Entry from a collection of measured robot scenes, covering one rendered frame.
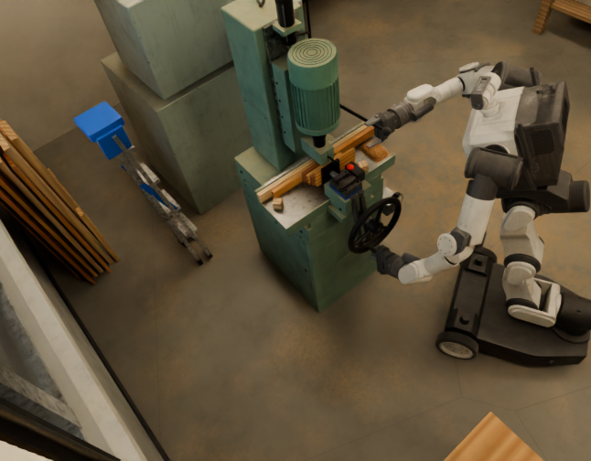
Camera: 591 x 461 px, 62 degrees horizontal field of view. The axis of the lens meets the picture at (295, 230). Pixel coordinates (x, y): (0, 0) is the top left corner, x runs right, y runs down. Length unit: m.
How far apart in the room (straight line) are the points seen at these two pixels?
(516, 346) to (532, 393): 0.25
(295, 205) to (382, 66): 2.34
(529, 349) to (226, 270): 1.67
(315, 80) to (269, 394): 1.59
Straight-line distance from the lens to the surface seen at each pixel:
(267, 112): 2.05
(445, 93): 2.13
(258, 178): 2.28
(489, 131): 1.69
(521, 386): 2.73
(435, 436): 2.57
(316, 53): 1.77
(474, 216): 1.63
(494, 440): 2.06
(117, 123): 2.24
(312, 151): 2.06
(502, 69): 1.90
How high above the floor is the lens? 2.48
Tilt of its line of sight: 54 degrees down
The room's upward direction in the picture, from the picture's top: 10 degrees counter-clockwise
